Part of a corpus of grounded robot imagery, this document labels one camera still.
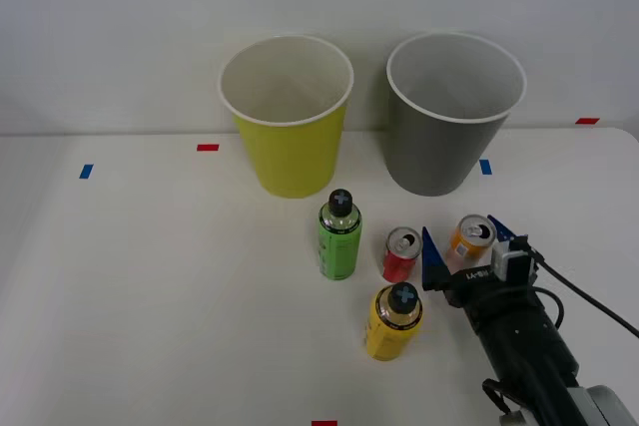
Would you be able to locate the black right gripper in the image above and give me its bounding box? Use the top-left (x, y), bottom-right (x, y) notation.
top-left (420, 214), bottom-right (541, 333)

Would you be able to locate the orange drink can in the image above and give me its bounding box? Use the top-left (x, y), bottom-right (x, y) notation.
top-left (448, 213), bottom-right (497, 265)

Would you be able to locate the red drink can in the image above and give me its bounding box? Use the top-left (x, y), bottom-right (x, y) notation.
top-left (381, 225), bottom-right (424, 283)

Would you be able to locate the grey plastic waste bin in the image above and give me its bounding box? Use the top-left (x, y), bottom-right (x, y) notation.
top-left (382, 31), bottom-right (528, 198)

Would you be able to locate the yellow plastic bottle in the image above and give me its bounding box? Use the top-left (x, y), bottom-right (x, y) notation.
top-left (364, 281), bottom-right (424, 362)

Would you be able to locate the green plastic bottle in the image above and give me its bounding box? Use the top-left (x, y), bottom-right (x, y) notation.
top-left (318, 189), bottom-right (362, 282)

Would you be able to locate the yellow-green plastic waste bin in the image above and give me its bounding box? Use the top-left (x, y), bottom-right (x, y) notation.
top-left (217, 35), bottom-right (355, 200)

